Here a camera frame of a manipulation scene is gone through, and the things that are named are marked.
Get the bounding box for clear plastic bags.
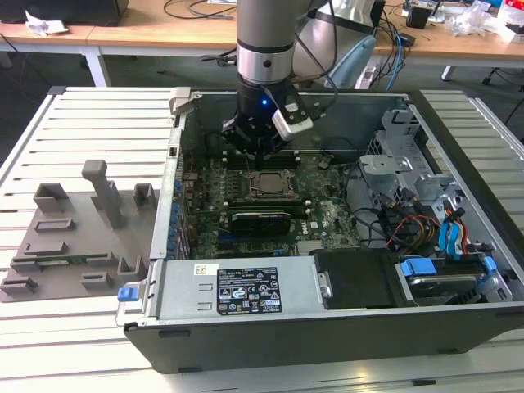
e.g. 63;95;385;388
448;2;508;38

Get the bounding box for metal socket cover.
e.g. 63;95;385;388
245;169;296;200

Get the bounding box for silver CPU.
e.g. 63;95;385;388
256;174;287;193

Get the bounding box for metal drive cage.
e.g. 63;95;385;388
358;108;468;214

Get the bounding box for black computer box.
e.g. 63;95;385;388
0;0;130;26

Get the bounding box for blue data cable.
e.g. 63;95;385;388
439;207;467;264

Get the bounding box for black PC case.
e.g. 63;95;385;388
115;88;524;374

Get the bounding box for black graphics card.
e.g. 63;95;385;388
220;209;292;237

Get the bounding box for black RAM slot bank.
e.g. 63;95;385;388
223;195;313;217
223;147;302;171

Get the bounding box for red white carton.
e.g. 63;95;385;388
502;0;524;42

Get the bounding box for white power strip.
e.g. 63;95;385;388
355;65;377;90

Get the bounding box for green motherboard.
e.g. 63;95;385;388
179;149;369;260

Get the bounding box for grey power supply unit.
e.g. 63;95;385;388
138;255;332;324

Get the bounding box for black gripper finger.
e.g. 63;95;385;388
222;117;262;171
260;138;290;170

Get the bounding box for grey parts rack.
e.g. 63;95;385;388
0;159;161;304

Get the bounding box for hard disk in blue carrier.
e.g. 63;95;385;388
395;255;499;306

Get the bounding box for green RAM stick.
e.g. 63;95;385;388
36;255;90;265

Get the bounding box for small black box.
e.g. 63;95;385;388
405;6;431;29

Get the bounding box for crumpled white paper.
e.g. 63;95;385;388
25;10;70;38

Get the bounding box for wooden desk white frame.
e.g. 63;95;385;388
0;0;241;88
370;0;524;83

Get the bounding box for coloured power wire bundle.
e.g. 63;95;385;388
378;200;441;251

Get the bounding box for black label sticker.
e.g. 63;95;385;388
215;266;282;316

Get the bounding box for silver chipset heatsink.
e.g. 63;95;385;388
297;241;323;257

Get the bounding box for grey case latch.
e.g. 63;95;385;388
169;87;193;116

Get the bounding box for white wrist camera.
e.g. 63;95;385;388
272;102;314;138

